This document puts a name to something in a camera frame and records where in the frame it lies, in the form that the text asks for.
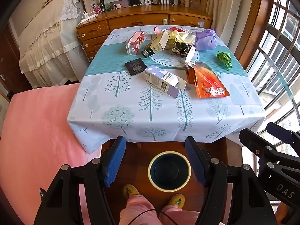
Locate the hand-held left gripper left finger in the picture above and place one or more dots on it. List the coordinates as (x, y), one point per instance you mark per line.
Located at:
(114, 161)

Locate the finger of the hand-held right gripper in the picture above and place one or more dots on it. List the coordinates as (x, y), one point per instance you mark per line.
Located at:
(277, 129)
(252, 140)

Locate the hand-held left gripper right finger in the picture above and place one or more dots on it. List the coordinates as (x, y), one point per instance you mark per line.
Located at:
(196, 161)

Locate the round cream-rimmed dark bin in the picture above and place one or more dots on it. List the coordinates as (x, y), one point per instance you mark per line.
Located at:
(168, 171)

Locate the orange foil pouch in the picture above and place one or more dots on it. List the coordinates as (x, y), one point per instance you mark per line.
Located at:
(206, 79)

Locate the green wrapper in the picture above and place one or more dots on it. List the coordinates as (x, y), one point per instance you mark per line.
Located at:
(224, 59)

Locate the purple and white carton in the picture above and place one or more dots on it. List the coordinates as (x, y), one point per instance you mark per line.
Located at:
(161, 80)

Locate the black packet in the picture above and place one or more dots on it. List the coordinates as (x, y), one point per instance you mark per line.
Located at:
(135, 66)

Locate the white plastic wrapper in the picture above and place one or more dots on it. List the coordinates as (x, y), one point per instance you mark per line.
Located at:
(191, 54)

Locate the purple plastic bag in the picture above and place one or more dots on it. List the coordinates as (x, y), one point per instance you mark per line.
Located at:
(205, 41)

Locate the silver black foil wrapper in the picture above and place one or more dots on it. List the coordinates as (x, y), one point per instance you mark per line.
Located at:
(180, 49)

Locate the pink drink carton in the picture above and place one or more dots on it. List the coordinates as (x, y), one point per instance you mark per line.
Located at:
(134, 42)

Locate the green chocolate box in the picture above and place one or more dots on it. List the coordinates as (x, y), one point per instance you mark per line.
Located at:
(159, 42)

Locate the red paper with pink back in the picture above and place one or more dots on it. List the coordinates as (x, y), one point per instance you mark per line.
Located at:
(175, 29)

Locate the pink pants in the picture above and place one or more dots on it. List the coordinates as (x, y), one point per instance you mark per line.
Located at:
(138, 211)

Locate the blue tree-print tablecloth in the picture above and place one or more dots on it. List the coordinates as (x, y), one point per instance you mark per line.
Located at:
(131, 91)

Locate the pink bed sheet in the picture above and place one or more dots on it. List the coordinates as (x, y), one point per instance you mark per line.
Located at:
(35, 133)

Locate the white lace cover cloth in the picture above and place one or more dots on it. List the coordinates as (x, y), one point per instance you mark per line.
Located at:
(46, 39)

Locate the green child safety lock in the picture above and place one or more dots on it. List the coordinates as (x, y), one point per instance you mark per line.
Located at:
(165, 21)

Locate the white power strip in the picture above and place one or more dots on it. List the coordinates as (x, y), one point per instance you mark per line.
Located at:
(90, 16)

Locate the brown wooden door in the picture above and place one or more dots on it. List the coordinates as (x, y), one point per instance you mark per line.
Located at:
(9, 58)

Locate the wooden dresser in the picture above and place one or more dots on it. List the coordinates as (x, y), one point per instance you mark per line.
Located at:
(145, 11)

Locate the black white striped box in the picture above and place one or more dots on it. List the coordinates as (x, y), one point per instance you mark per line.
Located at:
(165, 0)

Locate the small photo frame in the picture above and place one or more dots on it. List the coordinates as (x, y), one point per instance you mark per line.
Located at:
(155, 0)

